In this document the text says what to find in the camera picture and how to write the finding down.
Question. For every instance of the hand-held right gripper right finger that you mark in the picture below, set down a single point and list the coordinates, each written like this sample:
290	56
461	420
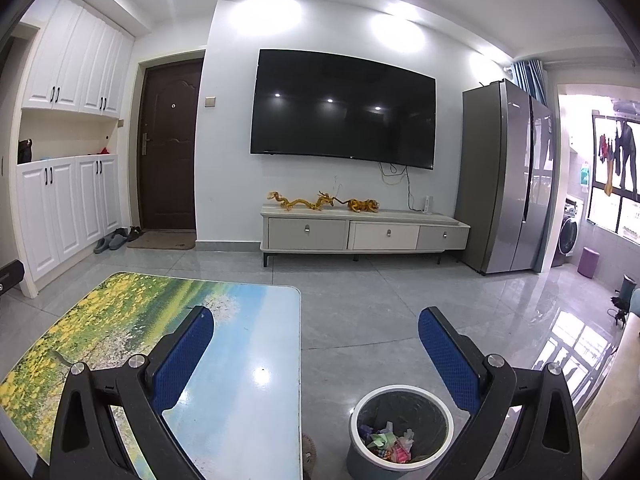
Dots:
447	360

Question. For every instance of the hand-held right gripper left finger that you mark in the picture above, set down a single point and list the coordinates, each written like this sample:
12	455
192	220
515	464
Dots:
182	360

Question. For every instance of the green paper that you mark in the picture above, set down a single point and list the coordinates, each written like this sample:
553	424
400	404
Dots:
382	440

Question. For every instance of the red snack wrapper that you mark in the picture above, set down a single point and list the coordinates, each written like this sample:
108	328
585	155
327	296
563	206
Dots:
400	452

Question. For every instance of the purple wrapper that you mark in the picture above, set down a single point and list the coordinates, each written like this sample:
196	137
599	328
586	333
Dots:
366	432

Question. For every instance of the grey round waste bin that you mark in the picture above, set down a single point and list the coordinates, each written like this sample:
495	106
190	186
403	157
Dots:
361	462

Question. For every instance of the landscape print table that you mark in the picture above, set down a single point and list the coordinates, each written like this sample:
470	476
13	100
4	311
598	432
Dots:
240	360

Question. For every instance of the grey slipper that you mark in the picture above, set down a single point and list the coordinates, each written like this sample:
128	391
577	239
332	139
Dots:
102	245
119	239

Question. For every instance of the brown door mat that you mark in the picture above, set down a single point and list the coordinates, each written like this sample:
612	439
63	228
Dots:
160	242

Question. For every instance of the black bag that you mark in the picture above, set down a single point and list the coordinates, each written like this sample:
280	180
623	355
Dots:
25	152

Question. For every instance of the black slipper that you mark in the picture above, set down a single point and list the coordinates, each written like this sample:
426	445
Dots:
135	232

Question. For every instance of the purple stool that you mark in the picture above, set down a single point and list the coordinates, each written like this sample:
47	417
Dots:
589	262

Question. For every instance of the white washing machine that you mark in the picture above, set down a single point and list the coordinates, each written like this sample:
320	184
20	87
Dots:
567	235

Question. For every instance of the golden tiger figurine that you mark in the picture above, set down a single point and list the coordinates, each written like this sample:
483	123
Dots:
364	205

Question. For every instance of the white television console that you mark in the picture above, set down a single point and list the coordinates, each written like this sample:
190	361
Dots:
310	232

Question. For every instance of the grey double door fridge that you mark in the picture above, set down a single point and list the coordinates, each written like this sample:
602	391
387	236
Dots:
500	185

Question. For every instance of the black floor appliance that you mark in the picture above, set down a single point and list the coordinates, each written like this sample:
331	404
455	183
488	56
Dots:
625	295

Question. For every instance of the long golden dragon figurine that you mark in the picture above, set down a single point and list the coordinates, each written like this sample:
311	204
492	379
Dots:
292	202

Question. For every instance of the dark brown entrance door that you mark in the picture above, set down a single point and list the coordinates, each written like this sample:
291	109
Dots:
170	150

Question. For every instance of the hanging clothes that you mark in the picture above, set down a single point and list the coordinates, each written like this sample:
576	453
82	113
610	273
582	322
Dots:
622	155

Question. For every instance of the blue curtain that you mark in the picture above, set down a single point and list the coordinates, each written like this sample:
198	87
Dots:
530	80

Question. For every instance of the white wall cabinet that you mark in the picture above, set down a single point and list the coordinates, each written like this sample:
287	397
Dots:
65	210

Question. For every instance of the blue white wall box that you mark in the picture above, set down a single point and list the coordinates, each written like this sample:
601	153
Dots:
584	177

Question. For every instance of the beige wall switch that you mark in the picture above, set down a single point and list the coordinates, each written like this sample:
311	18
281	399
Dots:
209	102

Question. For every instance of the black wall television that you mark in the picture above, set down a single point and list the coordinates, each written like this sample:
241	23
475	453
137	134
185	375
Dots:
345	110

